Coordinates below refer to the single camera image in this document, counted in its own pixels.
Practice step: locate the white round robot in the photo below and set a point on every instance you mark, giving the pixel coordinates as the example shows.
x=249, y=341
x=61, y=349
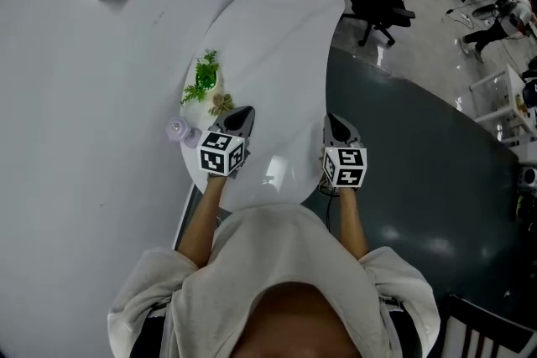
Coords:
x=528, y=177

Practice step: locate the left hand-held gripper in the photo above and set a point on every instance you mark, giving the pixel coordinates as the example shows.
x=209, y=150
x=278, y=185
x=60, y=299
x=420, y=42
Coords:
x=218, y=155

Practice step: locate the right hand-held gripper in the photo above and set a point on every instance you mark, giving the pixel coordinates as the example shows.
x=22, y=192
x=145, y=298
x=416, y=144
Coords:
x=346, y=167

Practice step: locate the white curved table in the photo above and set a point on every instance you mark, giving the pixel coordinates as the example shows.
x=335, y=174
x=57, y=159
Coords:
x=277, y=54

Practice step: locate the white side table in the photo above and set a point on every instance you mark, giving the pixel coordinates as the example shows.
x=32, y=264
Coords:
x=507, y=105

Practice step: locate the small pale succulent plant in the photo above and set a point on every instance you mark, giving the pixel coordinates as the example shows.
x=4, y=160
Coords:
x=221, y=104

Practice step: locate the person's left forearm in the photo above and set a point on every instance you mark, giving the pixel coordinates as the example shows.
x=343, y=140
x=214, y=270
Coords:
x=205, y=222

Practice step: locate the green plant in white pot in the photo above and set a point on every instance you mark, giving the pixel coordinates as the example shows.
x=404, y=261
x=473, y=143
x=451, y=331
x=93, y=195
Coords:
x=205, y=75

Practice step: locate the brown wooden chair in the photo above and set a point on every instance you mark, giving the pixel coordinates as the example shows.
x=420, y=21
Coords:
x=482, y=331

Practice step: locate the person's right forearm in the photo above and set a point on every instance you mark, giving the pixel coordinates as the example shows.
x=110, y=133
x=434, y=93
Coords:
x=352, y=222

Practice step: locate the person's white shirt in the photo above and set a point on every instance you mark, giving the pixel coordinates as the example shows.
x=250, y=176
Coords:
x=272, y=255

